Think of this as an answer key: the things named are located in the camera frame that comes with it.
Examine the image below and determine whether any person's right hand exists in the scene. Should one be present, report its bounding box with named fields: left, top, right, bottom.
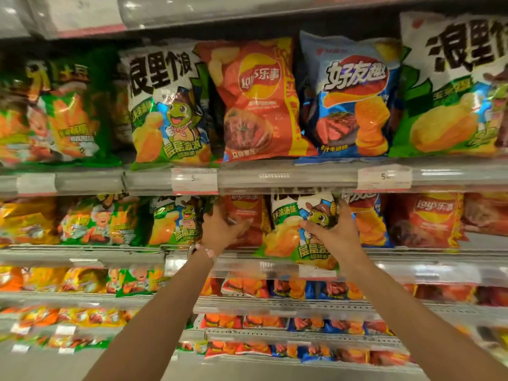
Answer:
left=300, top=199, right=370, bottom=272

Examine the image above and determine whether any person's left forearm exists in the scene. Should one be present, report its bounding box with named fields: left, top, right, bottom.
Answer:
left=83, top=249, right=217, bottom=381

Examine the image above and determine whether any person's left hand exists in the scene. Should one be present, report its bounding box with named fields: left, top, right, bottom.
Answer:
left=201, top=203, right=254, bottom=258

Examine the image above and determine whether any pink bead bracelet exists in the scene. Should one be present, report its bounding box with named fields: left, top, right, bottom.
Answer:
left=194, top=243, right=217, bottom=260

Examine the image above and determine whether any person's right forearm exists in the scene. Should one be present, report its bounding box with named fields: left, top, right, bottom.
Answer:
left=345, top=253, right=508, bottom=381

